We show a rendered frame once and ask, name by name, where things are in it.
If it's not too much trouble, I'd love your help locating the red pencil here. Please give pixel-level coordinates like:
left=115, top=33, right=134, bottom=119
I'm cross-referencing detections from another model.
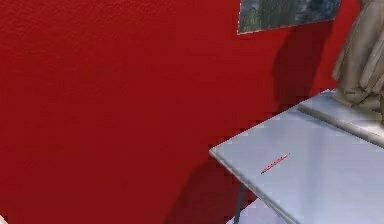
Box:
left=260, top=152, right=291, bottom=175

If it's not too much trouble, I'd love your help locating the beige stone statue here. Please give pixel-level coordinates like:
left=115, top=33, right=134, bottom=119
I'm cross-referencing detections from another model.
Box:
left=331, top=0, right=384, bottom=125

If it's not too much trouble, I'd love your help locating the framed landscape picture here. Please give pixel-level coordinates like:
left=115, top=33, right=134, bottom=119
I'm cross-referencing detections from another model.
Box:
left=236, top=0, right=343, bottom=35

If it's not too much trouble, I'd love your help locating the pale grey table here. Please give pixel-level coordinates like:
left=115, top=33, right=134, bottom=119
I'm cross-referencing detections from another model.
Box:
left=208, top=88, right=384, bottom=224

